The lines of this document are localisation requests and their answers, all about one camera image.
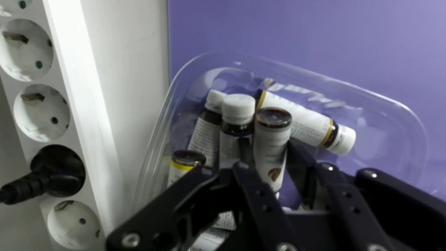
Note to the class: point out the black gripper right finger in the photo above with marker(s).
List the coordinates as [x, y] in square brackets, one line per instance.
[343, 203]

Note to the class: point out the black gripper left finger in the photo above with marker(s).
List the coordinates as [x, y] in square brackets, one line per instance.
[251, 195]

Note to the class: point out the small bottle black cap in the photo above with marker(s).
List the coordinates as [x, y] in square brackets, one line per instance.
[272, 143]

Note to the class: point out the clear plastic container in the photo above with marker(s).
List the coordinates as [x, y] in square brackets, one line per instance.
[385, 125]

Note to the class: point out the small brown bottle white cap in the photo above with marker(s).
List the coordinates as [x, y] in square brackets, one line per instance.
[307, 120]

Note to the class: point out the purple table mat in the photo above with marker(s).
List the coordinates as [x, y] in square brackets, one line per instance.
[325, 36]

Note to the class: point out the white power strip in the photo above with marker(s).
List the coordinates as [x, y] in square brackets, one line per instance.
[78, 92]

